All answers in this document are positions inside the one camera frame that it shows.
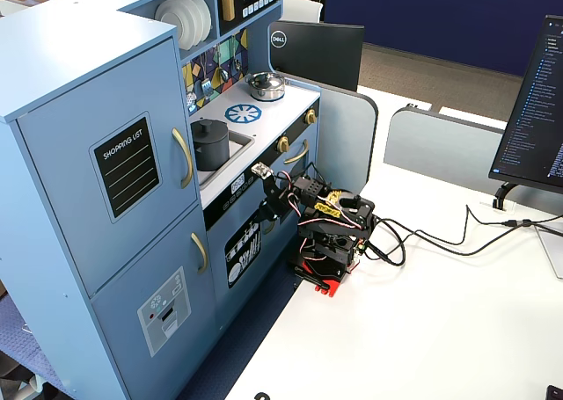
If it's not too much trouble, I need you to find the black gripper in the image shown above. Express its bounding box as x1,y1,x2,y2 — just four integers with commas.
251,162,295,222

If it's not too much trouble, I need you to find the steel pot lid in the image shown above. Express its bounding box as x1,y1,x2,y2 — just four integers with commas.
245,71,285,91

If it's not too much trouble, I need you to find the silver toy sink basin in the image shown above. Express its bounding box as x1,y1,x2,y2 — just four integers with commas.
196,129,256,186

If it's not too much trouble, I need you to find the gray toy pot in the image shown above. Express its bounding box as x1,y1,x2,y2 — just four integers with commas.
191,129,231,172

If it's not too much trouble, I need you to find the steel toy pot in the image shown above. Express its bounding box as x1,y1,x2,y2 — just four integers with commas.
248,79,286,102

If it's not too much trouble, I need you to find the black table clamp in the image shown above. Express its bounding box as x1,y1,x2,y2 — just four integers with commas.
289,261,332,292

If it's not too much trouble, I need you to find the gray rounded desk divider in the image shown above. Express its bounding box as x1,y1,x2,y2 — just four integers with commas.
281,72,380,197

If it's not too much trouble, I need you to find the silver toy spatula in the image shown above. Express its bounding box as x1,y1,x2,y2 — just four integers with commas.
200,56,215,100

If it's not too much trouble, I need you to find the red table clamp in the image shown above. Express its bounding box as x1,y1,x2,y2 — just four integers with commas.
314,262,354,299

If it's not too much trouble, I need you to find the silver toy ladle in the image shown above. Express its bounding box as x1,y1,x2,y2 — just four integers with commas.
217,47,230,84

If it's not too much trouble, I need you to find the black Dell monitor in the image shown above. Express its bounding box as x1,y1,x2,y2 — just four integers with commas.
267,20,366,93

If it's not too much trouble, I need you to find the white toy plate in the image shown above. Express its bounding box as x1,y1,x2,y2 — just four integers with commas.
169,0,204,49
179,0,213,40
154,0,191,52

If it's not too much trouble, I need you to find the gray low desk divider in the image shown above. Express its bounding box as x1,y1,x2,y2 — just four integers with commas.
383,105,507,195

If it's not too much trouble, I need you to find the white chair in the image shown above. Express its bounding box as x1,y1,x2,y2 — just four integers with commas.
282,0,325,24

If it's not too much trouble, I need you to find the blue toy kitchen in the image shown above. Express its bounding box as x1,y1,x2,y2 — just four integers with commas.
0,0,323,400

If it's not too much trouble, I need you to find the monitor showing code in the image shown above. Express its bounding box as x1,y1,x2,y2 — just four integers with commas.
487,14,563,188

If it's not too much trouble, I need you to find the silver stand base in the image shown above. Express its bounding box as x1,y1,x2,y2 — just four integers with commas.
534,223,563,280

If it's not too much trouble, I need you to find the gray office chair base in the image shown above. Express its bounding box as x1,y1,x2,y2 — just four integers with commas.
0,351,46,400

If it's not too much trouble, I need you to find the gold oven handle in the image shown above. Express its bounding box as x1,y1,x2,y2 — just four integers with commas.
283,139,311,166

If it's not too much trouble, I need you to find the long gold fridge handle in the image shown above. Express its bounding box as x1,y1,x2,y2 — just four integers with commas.
171,127,195,190

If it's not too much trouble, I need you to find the short gold fridge handle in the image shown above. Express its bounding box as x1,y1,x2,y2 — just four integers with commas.
190,231,209,275

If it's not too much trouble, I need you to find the thin black cable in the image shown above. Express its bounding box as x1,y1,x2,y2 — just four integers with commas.
371,205,536,248

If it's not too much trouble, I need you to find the looped black cable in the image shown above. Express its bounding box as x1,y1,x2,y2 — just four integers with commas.
362,214,563,268

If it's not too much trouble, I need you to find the black monitor stand bracket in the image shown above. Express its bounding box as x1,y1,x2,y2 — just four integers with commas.
492,181,519,212

